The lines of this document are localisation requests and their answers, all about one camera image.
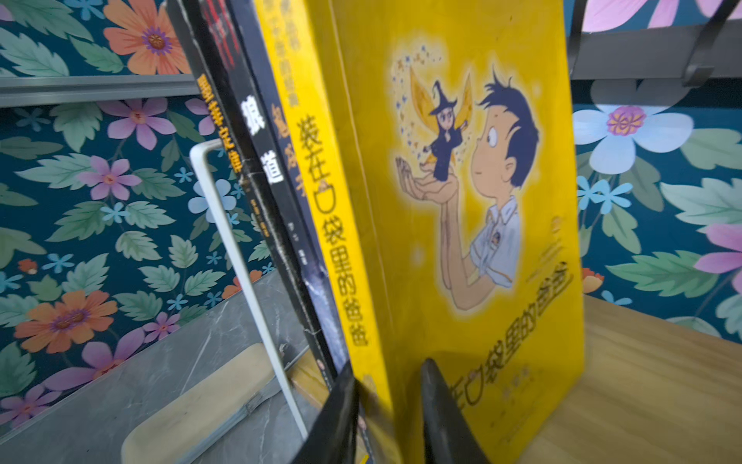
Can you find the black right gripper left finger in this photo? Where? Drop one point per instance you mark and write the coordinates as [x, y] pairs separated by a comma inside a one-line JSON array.
[[333, 437]]

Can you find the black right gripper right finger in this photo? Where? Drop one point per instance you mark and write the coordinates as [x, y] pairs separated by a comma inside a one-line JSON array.
[[446, 434]]

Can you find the yellow cartoon cover book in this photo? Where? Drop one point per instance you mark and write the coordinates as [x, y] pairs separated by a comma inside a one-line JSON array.
[[437, 154]]

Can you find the black wolf cover book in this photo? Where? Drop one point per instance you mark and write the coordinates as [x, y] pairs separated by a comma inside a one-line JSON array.
[[228, 41]]

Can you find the purple old man book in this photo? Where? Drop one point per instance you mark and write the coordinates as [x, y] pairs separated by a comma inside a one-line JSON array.
[[290, 191]]

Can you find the black book on shelf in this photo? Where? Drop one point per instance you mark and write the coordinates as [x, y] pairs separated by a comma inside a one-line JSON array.
[[211, 80]]

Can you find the wooden white-frame bookshelf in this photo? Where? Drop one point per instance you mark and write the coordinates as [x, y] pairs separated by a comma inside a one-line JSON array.
[[637, 383]]

